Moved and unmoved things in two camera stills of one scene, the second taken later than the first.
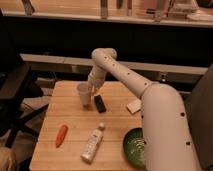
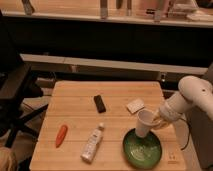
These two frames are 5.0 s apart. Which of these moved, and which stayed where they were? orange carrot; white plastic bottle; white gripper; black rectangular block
Moved: white gripper
Stayed: orange carrot; white plastic bottle; black rectangular block
